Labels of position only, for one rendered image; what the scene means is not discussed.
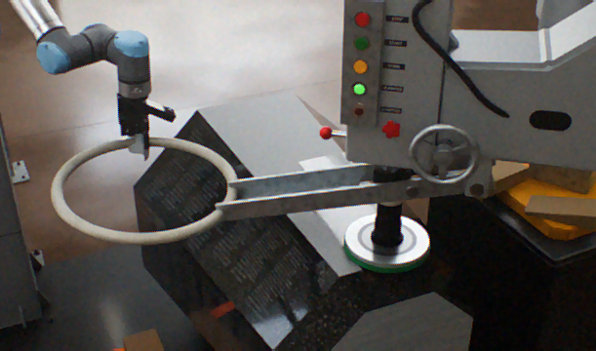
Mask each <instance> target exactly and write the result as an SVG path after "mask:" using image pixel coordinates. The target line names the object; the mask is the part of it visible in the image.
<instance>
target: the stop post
mask: <svg viewBox="0 0 596 351"><path fill-rule="evenodd" d="M0 128H1V132H2V137H3V140H4V144H5V148H6V152H7V156H8V161H9V165H10V169H11V174H12V182H13V184H17V183H22V182H26V181H29V177H28V174H27V171H26V169H25V166H24V163H23V161H18V162H15V163H12V156H11V152H10V147H9V144H8V141H7V136H6V132H5V127H4V123H3V119H2V114H1V110H0Z"/></svg>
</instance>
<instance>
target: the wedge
mask: <svg viewBox="0 0 596 351"><path fill-rule="evenodd" d="M524 214H525V215H530V216H534V217H538V218H543V219H546V220H550V221H554V222H559V223H563V224H567V225H570V226H579V227H583V228H586V229H590V230H594V231H595V230H596V199H591V198H577V197H560V196H544V195H531V197H530V199H529V202H528V205H527V207H526V209H525V212H524Z"/></svg>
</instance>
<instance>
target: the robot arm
mask: <svg viewBox="0 0 596 351"><path fill-rule="evenodd" d="M9 2H10V3H11V5H12V6H13V8H14V11H15V12H16V14H17V15H18V17H19V18H20V20H21V22H22V23H23V24H24V25H25V27H26V28H27V30H28V31H29V33H30V34H31V36H32V37H33V39H34V40H35V42H36V45H37V46H38V47H37V51H36V54H37V58H38V60H39V62H40V64H41V65H42V66H43V68H44V69H45V70H46V71H48V72H49V73H51V74H54V75H56V74H61V73H66V72H68V71H70V70H73V69H76V68H79V67H82V66H85V65H88V64H92V63H94V62H100V61H106V62H111V63H113V64H115V65H117V74H118V85H119V93H117V103H118V119H119V125H121V137H126V136H128V137H127V138H131V137H134V138H135V143H134V144H131V145H130V146H129V151H130V152H131V153H137V154H142V155H143V158H144V161H146V160H147V158H148V156H149V118H148V115H149V114H151V115H154V116H156V117H159V118H161V119H164V120H166V121H169V122H172V123H173V121H174V120H175V118H176V114H175V111H174V109H172V108H171V107H168V106H165V105H163V104H160V103H158V102H153V101H150V100H148V95H150V94H151V91H152V89H151V74H150V56H149V52H150V47H149V43H148V38H147V37H146V35H145V34H143V33H141V32H139V31H134V30H123V31H118V30H116V29H113V28H111V27H109V26H108V25H106V24H103V23H98V22H92V23H90V24H88V25H87V26H85V27H84V28H83V30H82V31H81V32H78V33H75V34H70V33H69V31H68V30H67V28H66V27H65V26H64V25H63V24H62V23H61V22H60V20H59V19H58V17H57V16H56V14H55V13H54V11H53V9H52V7H51V6H50V4H49V3H48V1H47V0H9ZM0 38H1V23H0ZM141 138H142V142H141Z"/></svg>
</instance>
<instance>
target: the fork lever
mask: <svg viewBox="0 0 596 351"><path fill-rule="evenodd" d="M468 163H469V157H465V156H457V155H456V156H455V161H454V162H453V164H452V165H450V166H449V167H447V172H452V171H460V170H466V169H467V168H468ZM373 174H374V165H373V164H365V163H360V164H353V165H345V166H338V167H331V168H325V169H317V170H310V171H302V172H295V173H288V174H281V175H268V176H261V177H254V178H247V179H239V180H232V181H229V182H228V185H229V187H235V188H236V189H237V190H238V191H239V195H238V199H237V201H231V202H223V203H216V204H215V207H216V210H217V211H222V212H223V213H224V219H223V220H222V221H230V220H237V219H246V218H255V217H262V216H271V215H287V214H295V213H303V212H312V211H320V210H328V209H337V208H344V207H353V206H362V205H371V204H378V203H386V202H395V201H403V200H412V199H420V198H428V197H436V196H445V195H454V194H461V193H464V190H465V184H466V181H465V182H463V183H462V184H459V185H450V186H442V185H432V184H429V183H427V182H425V181H424V180H422V179H421V178H417V179H409V180H401V181H393V182H385V183H378V184H370V185H360V183H361V182H369V181H373ZM469 189H470V194H471V195H473V196H476V197H479V196H481V195H482V194H484V193H485V191H484V186H483V185H480V184H477V183H475V184H473V185H470V186H469Z"/></svg>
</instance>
